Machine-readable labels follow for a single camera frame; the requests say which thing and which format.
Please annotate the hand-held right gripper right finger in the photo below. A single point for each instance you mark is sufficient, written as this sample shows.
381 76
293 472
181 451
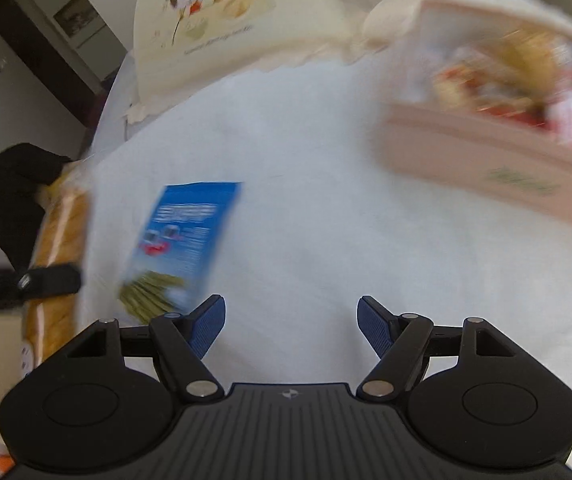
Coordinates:
373 325

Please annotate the sliced bread clear packet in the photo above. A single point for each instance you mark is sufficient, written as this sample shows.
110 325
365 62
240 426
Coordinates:
63 225

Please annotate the dark door frame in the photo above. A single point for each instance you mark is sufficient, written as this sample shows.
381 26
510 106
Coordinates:
40 65

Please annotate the framed wall picture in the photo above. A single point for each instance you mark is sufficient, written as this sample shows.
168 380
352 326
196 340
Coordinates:
78 15

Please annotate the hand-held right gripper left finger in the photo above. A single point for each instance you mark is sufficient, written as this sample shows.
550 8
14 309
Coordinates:
208 325

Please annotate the heap of mixed snack packets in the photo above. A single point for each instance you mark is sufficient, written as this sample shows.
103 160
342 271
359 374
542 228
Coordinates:
511 80

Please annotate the pink cardboard box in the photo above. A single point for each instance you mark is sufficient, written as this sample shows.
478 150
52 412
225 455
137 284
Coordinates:
471 145

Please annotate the blue seaweed snack packet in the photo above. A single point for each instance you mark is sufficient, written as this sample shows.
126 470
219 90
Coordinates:
185 245

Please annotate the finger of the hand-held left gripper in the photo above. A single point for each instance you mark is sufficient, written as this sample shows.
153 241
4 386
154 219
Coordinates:
53 280

